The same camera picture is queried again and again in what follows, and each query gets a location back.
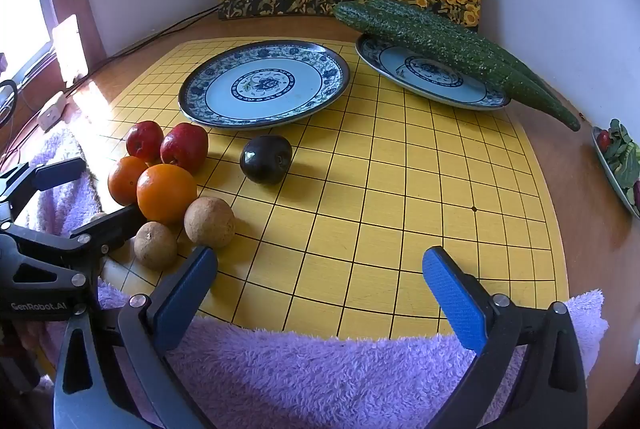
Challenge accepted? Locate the green bumpy cucumber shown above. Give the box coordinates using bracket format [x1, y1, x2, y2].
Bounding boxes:
[333, 1, 582, 132]
[367, 0, 551, 100]

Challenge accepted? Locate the black looped cable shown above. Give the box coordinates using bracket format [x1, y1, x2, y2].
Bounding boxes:
[0, 79, 21, 127]

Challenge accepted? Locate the orange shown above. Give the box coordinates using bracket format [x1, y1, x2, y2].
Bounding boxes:
[107, 155, 149, 206]
[136, 164, 198, 225]

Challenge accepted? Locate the red apple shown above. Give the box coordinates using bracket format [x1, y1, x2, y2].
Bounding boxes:
[160, 123, 209, 173]
[125, 120, 165, 164]

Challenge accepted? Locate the yellow grid game board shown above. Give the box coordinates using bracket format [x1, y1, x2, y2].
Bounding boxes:
[95, 40, 571, 341]

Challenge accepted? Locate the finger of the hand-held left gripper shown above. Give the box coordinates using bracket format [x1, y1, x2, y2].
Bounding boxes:
[10, 205, 147, 285]
[0, 157, 87, 222]

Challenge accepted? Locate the wooden window frame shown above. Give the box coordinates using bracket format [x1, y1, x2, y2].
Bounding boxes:
[0, 0, 106, 110]

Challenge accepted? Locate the blue floral porcelain plate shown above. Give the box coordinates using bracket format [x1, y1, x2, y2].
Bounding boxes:
[355, 34, 512, 111]
[178, 40, 350, 130]

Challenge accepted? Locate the purple fluffy towel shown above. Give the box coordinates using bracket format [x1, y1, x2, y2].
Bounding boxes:
[22, 124, 610, 429]

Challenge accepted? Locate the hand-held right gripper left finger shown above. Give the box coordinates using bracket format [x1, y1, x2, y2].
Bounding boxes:
[54, 246, 219, 429]

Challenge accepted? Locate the brown round fruit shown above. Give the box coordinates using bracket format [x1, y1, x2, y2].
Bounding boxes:
[133, 221, 178, 271]
[183, 197, 236, 250]

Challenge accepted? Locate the dark purple plum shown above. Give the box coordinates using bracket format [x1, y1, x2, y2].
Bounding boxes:
[239, 135, 294, 185]

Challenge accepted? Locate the plate of salad vegetables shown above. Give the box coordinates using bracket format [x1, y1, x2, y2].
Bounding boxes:
[592, 119, 640, 221]

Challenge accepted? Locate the white power strip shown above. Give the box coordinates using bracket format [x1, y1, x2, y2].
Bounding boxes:
[37, 91, 68, 132]

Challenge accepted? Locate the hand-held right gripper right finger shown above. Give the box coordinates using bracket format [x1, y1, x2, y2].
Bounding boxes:
[422, 246, 588, 429]

